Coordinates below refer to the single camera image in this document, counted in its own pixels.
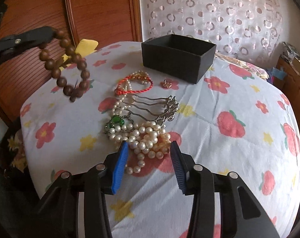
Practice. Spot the wooden headboard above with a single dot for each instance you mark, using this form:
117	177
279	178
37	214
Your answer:
106	21

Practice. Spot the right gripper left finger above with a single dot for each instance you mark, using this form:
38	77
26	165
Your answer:
120	160

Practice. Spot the circle patterned sheer curtain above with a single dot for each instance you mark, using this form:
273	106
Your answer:
246	29

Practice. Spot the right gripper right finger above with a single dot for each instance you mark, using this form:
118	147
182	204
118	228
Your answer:
180	166

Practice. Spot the gold flower brooch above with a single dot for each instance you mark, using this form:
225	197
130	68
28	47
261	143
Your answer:
165	84

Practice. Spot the black cardboard jewelry box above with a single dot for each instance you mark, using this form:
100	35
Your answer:
179	56

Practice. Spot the green stone silver brooch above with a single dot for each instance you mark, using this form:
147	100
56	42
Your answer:
118	123

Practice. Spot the white floral bed sheet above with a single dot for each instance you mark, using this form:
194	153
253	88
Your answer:
231	120

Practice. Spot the silver metal hair comb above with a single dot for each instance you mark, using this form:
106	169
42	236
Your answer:
159	110

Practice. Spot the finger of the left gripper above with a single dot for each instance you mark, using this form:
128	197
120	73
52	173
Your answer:
17	44

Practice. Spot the yellow plush toy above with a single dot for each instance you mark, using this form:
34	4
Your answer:
84	48

